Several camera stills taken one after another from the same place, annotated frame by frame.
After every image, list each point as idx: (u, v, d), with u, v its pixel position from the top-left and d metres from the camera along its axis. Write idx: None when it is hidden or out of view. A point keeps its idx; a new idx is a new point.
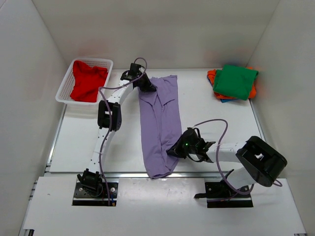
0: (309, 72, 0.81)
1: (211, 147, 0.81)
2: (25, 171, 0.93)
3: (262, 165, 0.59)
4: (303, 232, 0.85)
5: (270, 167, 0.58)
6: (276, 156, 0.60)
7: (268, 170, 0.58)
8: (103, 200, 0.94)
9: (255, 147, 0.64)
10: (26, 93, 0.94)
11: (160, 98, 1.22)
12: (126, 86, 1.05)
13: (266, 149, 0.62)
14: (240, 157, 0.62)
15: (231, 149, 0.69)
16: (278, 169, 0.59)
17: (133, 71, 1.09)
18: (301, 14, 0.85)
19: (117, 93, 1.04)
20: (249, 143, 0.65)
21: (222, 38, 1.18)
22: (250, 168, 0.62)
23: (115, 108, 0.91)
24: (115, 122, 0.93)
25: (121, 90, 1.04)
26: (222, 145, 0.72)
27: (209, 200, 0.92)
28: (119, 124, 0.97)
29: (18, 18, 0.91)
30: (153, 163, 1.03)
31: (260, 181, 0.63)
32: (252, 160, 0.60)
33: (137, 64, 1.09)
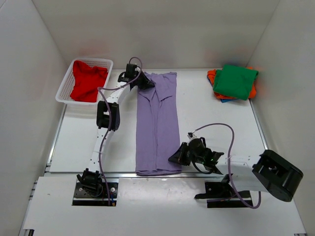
0: (309, 72, 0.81)
1: (220, 161, 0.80)
2: (26, 171, 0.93)
3: (279, 180, 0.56)
4: (303, 232, 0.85)
5: (287, 182, 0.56)
6: (292, 169, 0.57)
7: (285, 186, 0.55)
8: (103, 200, 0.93)
9: (269, 161, 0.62)
10: (26, 93, 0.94)
11: (158, 93, 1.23)
12: (123, 87, 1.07)
13: (281, 162, 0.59)
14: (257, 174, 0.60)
15: (244, 163, 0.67)
16: (296, 183, 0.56)
17: (129, 72, 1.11)
18: (301, 15, 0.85)
19: (115, 93, 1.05)
20: (262, 157, 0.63)
21: (222, 38, 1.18)
22: (267, 184, 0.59)
23: (114, 108, 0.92)
24: (114, 122, 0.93)
25: (119, 91, 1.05)
26: (233, 159, 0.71)
27: (209, 201, 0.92)
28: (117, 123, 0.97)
29: (18, 17, 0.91)
30: (146, 156, 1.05)
31: (277, 194, 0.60)
32: (269, 175, 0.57)
33: (133, 64, 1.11)
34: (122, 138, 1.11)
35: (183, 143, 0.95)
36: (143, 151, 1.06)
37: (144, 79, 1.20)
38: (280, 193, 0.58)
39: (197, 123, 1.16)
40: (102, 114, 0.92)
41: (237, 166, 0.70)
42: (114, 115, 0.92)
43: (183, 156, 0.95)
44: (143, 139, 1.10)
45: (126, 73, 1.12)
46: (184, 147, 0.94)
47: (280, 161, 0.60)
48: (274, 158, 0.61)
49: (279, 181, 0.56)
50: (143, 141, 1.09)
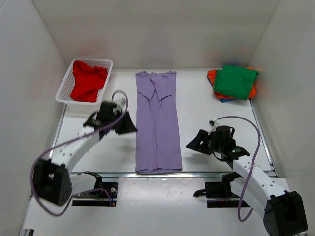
0: (309, 72, 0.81)
1: (241, 159, 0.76)
2: (25, 171, 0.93)
3: (285, 225, 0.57)
4: (303, 232, 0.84)
5: (289, 229, 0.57)
6: (301, 221, 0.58)
7: (285, 231, 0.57)
8: (103, 199, 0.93)
9: (288, 201, 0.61)
10: (25, 93, 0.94)
11: (158, 92, 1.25)
12: (85, 138, 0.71)
13: (298, 212, 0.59)
14: (270, 205, 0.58)
15: (263, 186, 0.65)
16: (293, 231, 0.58)
17: (104, 113, 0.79)
18: (301, 14, 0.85)
19: (69, 147, 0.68)
20: (285, 193, 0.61)
21: (222, 38, 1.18)
22: (269, 216, 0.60)
23: (58, 174, 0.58)
24: (56, 194, 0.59)
25: (77, 143, 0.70)
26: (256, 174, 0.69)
27: (209, 200, 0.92)
28: (63, 196, 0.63)
29: (18, 17, 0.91)
30: (145, 155, 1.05)
31: (266, 224, 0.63)
32: (283, 218, 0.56)
33: (110, 104, 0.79)
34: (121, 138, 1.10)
35: (202, 130, 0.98)
36: (143, 151, 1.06)
37: (125, 123, 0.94)
38: (272, 229, 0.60)
39: (197, 122, 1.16)
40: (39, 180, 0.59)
41: (254, 182, 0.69)
42: (57, 186, 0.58)
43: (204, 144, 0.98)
44: (143, 138, 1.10)
45: (100, 114, 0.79)
46: (202, 132, 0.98)
47: (298, 210, 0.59)
48: (297, 203, 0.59)
49: (285, 224, 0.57)
50: (143, 139, 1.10)
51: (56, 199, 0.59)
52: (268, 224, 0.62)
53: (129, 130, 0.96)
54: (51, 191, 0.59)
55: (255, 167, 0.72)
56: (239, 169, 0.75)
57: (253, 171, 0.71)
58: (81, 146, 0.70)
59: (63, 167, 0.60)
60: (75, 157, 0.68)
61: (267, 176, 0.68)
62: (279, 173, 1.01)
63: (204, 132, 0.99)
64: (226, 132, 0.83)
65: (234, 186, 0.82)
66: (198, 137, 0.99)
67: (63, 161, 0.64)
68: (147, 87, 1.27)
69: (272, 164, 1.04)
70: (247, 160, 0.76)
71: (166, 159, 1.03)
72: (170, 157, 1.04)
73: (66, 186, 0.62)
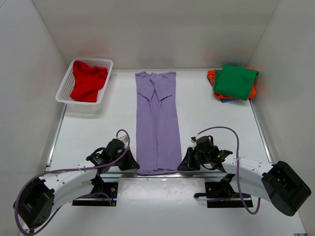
0: (309, 72, 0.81)
1: (227, 159, 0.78)
2: (25, 171, 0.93)
3: (288, 194, 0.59)
4: (303, 232, 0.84)
5: (295, 197, 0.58)
6: (302, 187, 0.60)
7: (292, 200, 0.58)
8: (103, 199, 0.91)
9: (280, 173, 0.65)
10: (25, 93, 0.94)
11: (158, 93, 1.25)
12: (82, 171, 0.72)
13: (293, 178, 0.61)
14: (266, 183, 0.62)
15: (254, 169, 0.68)
16: (301, 199, 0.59)
17: (107, 152, 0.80)
18: (302, 14, 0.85)
19: (65, 175, 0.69)
20: (273, 167, 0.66)
21: (222, 38, 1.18)
22: (273, 194, 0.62)
23: (45, 197, 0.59)
24: (32, 218, 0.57)
25: (73, 172, 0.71)
26: (244, 163, 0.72)
27: (209, 200, 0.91)
28: (38, 221, 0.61)
29: (18, 17, 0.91)
30: (146, 156, 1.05)
31: (278, 207, 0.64)
32: (281, 187, 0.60)
33: (115, 145, 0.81)
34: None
35: (189, 148, 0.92)
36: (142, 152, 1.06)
37: (129, 160, 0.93)
38: (282, 206, 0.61)
39: (197, 123, 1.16)
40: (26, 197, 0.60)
41: (245, 170, 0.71)
42: (36, 208, 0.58)
43: (192, 161, 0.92)
44: (143, 139, 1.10)
45: (103, 151, 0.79)
46: (190, 150, 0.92)
47: (292, 176, 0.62)
48: (287, 171, 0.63)
49: (287, 194, 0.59)
50: (143, 140, 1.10)
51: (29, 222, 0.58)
52: (278, 205, 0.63)
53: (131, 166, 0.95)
54: (29, 211, 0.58)
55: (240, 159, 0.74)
56: (231, 168, 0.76)
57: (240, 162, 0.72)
58: (76, 177, 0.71)
59: (51, 192, 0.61)
60: (66, 187, 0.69)
61: (253, 161, 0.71)
62: None
63: (192, 149, 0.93)
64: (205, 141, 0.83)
65: (235, 186, 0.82)
66: (188, 155, 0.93)
67: (53, 187, 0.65)
68: (147, 87, 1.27)
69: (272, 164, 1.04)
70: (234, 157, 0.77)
71: (166, 159, 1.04)
72: (170, 158, 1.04)
73: (46, 211, 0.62)
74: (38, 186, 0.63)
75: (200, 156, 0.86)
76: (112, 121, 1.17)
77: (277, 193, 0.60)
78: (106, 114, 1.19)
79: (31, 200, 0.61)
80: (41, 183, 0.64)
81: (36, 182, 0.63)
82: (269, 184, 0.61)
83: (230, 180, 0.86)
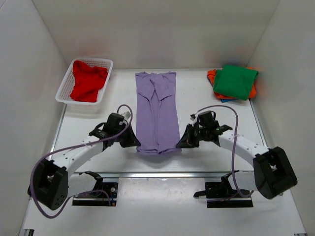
0: (309, 72, 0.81)
1: (225, 133, 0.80)
2: (25, 172, 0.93)
3: (274, 179, 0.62)
4: (303, 232, 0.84)
5: (279, 183, 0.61)
6: (290, 176, 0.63)
7: (276, 186, 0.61)
8: (103, 199, 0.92)
9: (272, 158, 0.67)
10: (25, 93, 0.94)
11: (158, 93, 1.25)
12: (88, 145, 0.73)
13: (284, 165, 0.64)
14: (256, 162, 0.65)
15: (249, 148, 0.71)
16: (286, 187, 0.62)
17: (110, 124, 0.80)
18: (302, 14, 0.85)
19: (72, 153, 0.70)
20: (269, 151, 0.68)
21: (222, 38, 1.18)
22: (259, 176, 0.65)
23: (58, 175, 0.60)
24: (50, 197, 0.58)
25: (80, 148, 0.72)
26: (240, 141, 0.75)
27: (209, 200, 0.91)
28: (58, 201, 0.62)
29: (18, 17, 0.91)
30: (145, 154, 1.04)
31: (260, 189, 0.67)
32: (269, 171, 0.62)
33: (117, 117, 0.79)
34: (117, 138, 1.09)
35: (189, 124, 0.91)
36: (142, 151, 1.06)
37: (131, 136, 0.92)
38: (265, 189, 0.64)
39: None
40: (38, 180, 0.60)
41: (240, 148, 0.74)
42: (52, 188, 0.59)
43: (192, 137, 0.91)
44: (143, 136, 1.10)
45: (105, 126, 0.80)
46: (190, 127, 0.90)
47: (284, 163, 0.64)
48: (280, 158, 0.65)
49: (273, 178, 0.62)
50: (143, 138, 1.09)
51: (49, 202, 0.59)
52: (261, 187, 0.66)
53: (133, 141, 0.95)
54: (47, 193, 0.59)
55: (238, 136, 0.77)
56: (226, 143, 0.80)
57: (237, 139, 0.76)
58: (83, 153, 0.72)
59: (63, 169, 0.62)
60: (76, 163, 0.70)
61: (250, 140, 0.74)
62: None
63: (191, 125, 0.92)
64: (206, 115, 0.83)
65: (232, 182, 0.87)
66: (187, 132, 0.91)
67: (64, 165, 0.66)
68: (146, 87, 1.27)
69: None
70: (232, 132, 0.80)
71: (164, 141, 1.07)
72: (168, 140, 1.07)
73: (63, 190, 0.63)
74: (48, 168, 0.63)
75: (201, 133, 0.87)
76: None
77: (264, 176, 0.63)
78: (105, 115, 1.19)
79: (44, 183, 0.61)
80: (51, 163, 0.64)
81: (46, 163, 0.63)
82: (260, 165, 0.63)
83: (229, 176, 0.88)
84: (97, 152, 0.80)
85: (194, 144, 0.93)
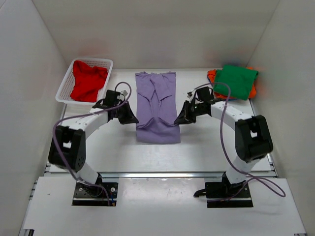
0: (309, 71, 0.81)
1: (217, 103, 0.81)
2: (26, 171, 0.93)
3: (251, 143, 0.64)
4: (303, 232, 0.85)
5: (255, 147, 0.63)
6: (267, 143, 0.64)
7: (252, 150, 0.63)
8: (103, 199, 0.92)
9: (255, 126, 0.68)
10: (25, 93, 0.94)
11: (158, 93, 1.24)
12: (98, 114, 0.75)
13: (263, 132, 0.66)
14: (237, 127, 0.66)
15: (234, 115, 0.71)
16: (261, 152, 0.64)
17: (110, 99, 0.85)
18: (302, 14, 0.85)
19: (84, 119, 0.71)
20: (252, 118, 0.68)
21: (222, 38, 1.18)
22: (238, 140, 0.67)
23: (78, 136, 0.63)
24: (74, 157, 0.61)
25: (91, 117, 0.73)
26: (229, 109, 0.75)
27: (209, 200, 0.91)
28: (79, 162, 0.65)
29: (18, 17, 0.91)
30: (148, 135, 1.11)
31: (238, 151, 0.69)
32: (248, 135, 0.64)
33: (115, 92, 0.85)
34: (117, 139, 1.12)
35: (186, 101, 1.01)
36: (142, 152, 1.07)
37: (129, 112, 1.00)
38: (241, 152, 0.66)
39: (197, 123, 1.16)
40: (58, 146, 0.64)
41: (228, 116, 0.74)
42: (75, 148, 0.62)
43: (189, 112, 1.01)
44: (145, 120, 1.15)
45: (105, 101, 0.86)
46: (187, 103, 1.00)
47: (263, 131, 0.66)
48: (261, 125, 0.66)
49: (250, 142, 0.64)
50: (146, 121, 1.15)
51: (74, 162, 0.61)
52: (238, 149, 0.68)
53: (131, 117, 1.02)
54: (68, 155, 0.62)
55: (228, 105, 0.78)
56: (217, 111, 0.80)
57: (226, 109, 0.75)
58: (94, 120, 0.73)
59: (80, 131, 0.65)
60: (89, 128, 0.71)
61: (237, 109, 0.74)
62: (279, 173, 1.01)
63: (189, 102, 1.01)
64: (204, 90, 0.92)
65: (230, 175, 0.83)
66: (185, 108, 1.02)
67: (80, 128, 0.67)
68: (146, 87, 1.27)
69: (272, 164, 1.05)
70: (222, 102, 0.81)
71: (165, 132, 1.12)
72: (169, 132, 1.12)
73: (82, 151, 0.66)
74: (65, 134, 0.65)
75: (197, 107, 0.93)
76: (113, 121, 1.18)
77: (242, 138, 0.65)
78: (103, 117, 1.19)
79: (63, 148, 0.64)
80: (67, 129, 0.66)
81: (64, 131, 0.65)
82: (239, 128, 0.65)
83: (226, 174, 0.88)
84: (103, 122, 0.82)
85: (190, 119, 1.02)
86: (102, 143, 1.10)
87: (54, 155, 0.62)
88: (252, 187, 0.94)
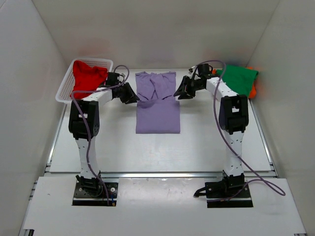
0: (308, 71, 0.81)
1: (212, 79, 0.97)
2: (26, 171, 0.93)
3: (231, 118, 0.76)
4: (303, 232, 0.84)
5: (234, 121, 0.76)
6: (244, 118, 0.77)
7: (230, 123, 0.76)
8: (103, 199, 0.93)
9: (238, 103, 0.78)
10: (25, 93, 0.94)
11: (158, 92, 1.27)
12: (104, 91, 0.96)
13: (243, 109, 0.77)
14: (222, 102, 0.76)
15: (223, 92, 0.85)
16: (238, 124, 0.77)
17: (110, 80, 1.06)
18: (302, 14, 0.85)
19: (94, 94, 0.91)
20: (236, 97, 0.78)
21: (222, 38, 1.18)
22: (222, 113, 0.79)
23: (92, 106, 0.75)
24: (91, 126, 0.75)
25: (99, 93, 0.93)
26: (220, 86, 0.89)
27: (209, 200, 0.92)
28: (95, 129, 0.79)
29: (17, 17, 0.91)
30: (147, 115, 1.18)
31: (219, 122, 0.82)
32: (230, 110, 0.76)
33: (115, 73, 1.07)
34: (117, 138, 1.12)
35: (185, 76, 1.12)
36: (142, 152, 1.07)
37: (129, 91, 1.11)
38: (222, 122, 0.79)
39: (197, 122, 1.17)
40: (77, 115, 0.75)
41: (218, 91, 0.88)
42: (91, 116, 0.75)
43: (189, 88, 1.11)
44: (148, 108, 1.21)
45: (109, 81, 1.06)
46: (185, 78, 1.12)
47: (243, 107, 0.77)
48: (243, 103, 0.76)
49: (230, 116, 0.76)
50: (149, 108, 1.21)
51: (91, 128, 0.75)
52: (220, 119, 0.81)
53: (132, 96, 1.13)
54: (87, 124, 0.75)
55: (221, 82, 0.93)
56: (211, 86, 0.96)
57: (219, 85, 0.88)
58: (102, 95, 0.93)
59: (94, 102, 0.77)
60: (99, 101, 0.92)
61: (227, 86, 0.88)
62: (279, 173, 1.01)
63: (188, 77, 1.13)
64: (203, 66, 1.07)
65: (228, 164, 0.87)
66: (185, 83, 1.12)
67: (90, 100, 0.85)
68: (146, 87, 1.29)
69: (272, 164, 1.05)
70: (216, 79, 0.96)
71: (166, 121, 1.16)
72: (170, 121, 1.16)
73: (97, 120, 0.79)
74: (81, 106, 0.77)
75: (195, 82, 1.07)
76: (113, 118, 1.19)
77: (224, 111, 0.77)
78: (103, 117, 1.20)
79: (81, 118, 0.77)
80: (82, 102, 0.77)
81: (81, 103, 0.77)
82: (223, 103, 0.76)
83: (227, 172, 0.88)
84: (108, 99, 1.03)
85: (191, 95, 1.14)
86: (103, 143, 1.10)
87: (73, 123, 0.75)
88: (252, 187, 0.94)
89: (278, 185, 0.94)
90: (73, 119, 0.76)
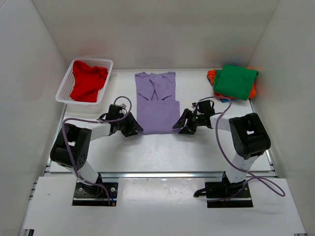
0: (309, 71, 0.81)
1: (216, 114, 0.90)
2: (25, 171, 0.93)
3: (247, 138, 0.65)
4: (303, 232, 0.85)
5: (253, 142, 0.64)
6: (265, 140, 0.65)
7: (249, 146, 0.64)
8: (103, 200, 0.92)
9: (249, 123, 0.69)
10: (25, 93, 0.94)
11: (157, 92, 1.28)
12: (102, 123, 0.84)
13: (258, 129, 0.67)
14: (232, 124, 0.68)
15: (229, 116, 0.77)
16: (259, 147, 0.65)
17: (112, 114, 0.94)
18: (302, 14, 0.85)
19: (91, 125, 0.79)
20: (247, 117, 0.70)
21: (222, 38, 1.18)
22: (236, 137, 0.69)
23: (83, 133, 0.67)
24: (77, 151, 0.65)
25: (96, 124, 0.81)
26: (225, 115, 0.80)
27: (209, 200, 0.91)
28: (80, 160, 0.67)
29: (17, 17, 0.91)
30: (147, 116, 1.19)
31: (236, 149, 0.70)
32: (242, 132, 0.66)
33: (117, 107, 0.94)
34: (118, 137, 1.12)
35: (186, 109, 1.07)
36: (142, 152, 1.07)
37: (130, 123, 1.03)
38: (239, 147, 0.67)
39: None
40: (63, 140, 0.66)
41: (224, 120, 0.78)
42: (78, 144, 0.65)
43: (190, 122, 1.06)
44: (147, 110, 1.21)
45: (109, 115, 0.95)
46: (187, 111, 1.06)
47: (257, 127, 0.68)
48: (256, 123, 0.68)
49: (246, 138, 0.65)
50: (148, 108, 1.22)
51: (77, 159, 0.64)
52: (237, 145, 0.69)
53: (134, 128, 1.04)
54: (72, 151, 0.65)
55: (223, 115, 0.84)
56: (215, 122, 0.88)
57: (223, 116, 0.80)
58: (100, 127, 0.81)
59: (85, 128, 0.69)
60: (94, 132, 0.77)
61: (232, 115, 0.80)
62: (279, 173, 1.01)
63: (189, 110, 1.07)
64: (204, 103, 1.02)
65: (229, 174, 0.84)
66: (184, 116, 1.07)
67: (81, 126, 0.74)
68: (146, 87, 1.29)
69: (272, 164, 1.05)
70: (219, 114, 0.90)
71: (166, 122, 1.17)
72: (170, 121, 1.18)
73: (84, 150, 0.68)
74: (70, 133, 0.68)
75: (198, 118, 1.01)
76: None
77: (237, 133, 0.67)
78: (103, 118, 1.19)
79: None
80: (72, 128, 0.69)
81: (71, 129, 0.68)
82: (234, 125, 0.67)
83: (225, 173, 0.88)
84: (105, 134, 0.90)
85: (191, 130, 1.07)
86: (103, 143, 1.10)
87: (56, 150, 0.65)
88: (253, 187, 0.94)
89: (279, 186, 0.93)
90: (57, 146, 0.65)
